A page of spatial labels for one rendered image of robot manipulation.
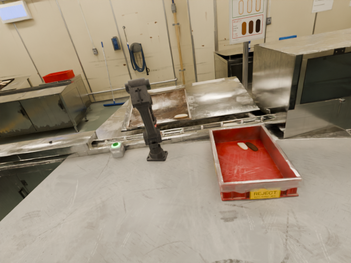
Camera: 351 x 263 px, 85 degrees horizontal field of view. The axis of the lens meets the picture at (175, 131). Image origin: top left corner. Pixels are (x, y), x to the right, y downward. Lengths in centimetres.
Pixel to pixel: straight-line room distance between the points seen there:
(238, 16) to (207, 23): 267
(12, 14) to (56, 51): 99
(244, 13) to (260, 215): 165
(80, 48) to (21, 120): 207
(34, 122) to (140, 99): 366
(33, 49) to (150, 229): 539
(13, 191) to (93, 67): 385
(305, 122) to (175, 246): 97
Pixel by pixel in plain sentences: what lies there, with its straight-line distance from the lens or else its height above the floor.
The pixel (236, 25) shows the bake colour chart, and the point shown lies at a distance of 201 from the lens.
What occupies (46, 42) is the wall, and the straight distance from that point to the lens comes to 567.
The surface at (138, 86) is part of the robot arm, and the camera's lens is 87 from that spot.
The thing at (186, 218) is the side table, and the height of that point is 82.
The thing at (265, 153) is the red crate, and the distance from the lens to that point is 118.
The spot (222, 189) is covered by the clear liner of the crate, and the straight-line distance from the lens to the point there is 84.
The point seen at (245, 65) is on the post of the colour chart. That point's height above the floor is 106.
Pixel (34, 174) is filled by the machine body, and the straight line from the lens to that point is 178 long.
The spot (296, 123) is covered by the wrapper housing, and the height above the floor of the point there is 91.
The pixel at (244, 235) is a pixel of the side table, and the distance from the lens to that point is 83.
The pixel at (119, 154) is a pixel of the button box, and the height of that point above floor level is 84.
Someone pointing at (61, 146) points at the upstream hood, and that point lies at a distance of 152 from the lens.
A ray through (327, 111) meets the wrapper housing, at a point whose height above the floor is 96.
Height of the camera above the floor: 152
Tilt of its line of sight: 29 degrees down
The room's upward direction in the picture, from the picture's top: 10 degrees counter-clockwise
